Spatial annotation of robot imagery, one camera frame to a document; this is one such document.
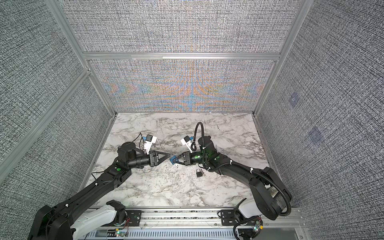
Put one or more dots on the green circuit board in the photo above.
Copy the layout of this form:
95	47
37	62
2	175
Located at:
257	227
121	233

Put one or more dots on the green circuit board right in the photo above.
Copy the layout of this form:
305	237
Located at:
257	227

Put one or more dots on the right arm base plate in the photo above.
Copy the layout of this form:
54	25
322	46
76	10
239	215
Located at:
230	217

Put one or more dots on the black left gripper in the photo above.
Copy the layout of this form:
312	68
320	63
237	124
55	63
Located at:
167	155

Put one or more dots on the black padlock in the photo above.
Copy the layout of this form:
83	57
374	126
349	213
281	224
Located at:
200	173

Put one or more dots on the aluminium front rail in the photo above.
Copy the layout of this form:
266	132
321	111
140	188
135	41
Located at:
176	223

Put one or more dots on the green circuit board left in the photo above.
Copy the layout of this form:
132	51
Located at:
121	233

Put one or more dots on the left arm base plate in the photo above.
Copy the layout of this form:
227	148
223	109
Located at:
131	218

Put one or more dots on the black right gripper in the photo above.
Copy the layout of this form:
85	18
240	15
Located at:
178	157

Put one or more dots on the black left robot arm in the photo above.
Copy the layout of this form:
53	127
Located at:
59	222

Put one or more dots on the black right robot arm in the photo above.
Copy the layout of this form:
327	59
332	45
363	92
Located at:
271	198

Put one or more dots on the blue padlock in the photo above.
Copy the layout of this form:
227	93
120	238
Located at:
173	159

